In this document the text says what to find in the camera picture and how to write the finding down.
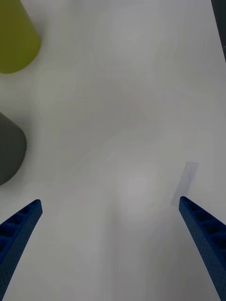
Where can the grey plastic bin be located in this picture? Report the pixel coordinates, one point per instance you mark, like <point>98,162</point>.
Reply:
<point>10,150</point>

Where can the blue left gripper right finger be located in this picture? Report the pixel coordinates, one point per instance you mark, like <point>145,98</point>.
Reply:
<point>209,240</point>

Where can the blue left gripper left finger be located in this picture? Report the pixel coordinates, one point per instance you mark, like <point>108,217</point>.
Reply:
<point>16,240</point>

